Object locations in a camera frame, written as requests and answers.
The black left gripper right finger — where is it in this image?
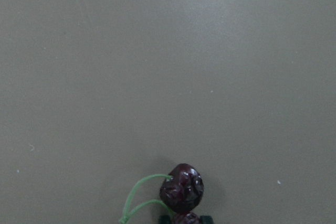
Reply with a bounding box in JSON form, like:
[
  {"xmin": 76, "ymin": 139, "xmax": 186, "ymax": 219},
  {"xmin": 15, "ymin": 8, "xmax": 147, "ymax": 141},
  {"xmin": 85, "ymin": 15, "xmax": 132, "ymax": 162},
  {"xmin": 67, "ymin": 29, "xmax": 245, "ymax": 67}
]
[{"xmin": 199, "ymin": 215, "xmax": 213, "ymax": 224}]

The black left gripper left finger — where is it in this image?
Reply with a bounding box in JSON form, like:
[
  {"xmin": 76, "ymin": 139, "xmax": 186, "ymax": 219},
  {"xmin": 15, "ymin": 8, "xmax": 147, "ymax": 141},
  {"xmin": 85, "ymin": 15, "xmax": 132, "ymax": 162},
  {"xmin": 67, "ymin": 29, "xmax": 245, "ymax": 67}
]
[{"xmin": 158, "ymin": 215, "xmax": 173, "ymax": 224}]

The dark red cherry pair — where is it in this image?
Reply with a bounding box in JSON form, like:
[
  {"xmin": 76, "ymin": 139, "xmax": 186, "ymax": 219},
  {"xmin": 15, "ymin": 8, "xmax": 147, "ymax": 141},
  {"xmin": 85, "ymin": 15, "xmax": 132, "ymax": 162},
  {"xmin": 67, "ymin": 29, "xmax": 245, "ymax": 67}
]
[{"xmin": 119, "ymin": 163, "xmax": 204, "ymax": 223}]

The brown paper table cover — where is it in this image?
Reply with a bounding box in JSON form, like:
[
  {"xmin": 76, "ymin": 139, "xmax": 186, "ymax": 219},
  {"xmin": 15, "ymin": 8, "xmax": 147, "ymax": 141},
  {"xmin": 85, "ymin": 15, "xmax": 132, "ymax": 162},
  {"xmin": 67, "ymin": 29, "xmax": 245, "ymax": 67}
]
[{"xmin": 1, "ymin": 0, "xmax": 335, "ymax": 223}]

